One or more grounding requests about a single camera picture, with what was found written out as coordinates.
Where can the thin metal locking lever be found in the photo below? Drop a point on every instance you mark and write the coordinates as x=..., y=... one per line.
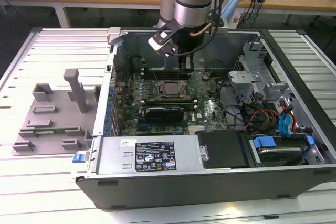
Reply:
x=154, y=75

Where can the hard disk in blue carrier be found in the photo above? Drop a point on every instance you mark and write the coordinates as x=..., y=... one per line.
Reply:
x=278, y=154

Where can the silver power supply with label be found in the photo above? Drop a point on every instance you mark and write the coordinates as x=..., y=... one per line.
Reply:
x=110, y=155

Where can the black graphics card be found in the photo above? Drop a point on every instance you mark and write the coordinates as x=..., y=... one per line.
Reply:
x=164, y=116

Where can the silver finned heat sink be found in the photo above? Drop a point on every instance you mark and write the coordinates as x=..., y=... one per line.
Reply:
x=196, y=129

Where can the white wrist camera black mount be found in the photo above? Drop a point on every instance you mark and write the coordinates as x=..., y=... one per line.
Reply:
x=160, y=41

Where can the grey metal drive cage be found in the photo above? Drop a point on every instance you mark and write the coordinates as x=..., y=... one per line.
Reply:
x=244, y=77

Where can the green motherboard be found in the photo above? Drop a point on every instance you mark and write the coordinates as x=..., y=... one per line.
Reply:
x=210, y=108

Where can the silver CPU green substrate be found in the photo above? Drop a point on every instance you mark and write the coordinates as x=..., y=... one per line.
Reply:
x=172, y=89

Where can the grey plastic parts rack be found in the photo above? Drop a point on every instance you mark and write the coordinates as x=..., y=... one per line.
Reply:
x=63, y=108

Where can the blue case latch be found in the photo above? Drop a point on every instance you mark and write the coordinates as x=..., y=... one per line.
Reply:
x=78, y=157

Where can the open black PC case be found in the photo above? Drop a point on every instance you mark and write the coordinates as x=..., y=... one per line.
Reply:
x=183, y=190

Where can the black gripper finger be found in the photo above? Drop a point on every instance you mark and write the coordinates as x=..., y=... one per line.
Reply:
x=187, y=64

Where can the CPU socket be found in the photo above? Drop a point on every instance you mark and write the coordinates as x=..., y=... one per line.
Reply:
x=183, y=96

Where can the round coin cell battery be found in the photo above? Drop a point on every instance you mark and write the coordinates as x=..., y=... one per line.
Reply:
x=206, y=75

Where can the black plastic drive cover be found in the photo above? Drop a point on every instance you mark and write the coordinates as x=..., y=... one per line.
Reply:
x=223, y=150

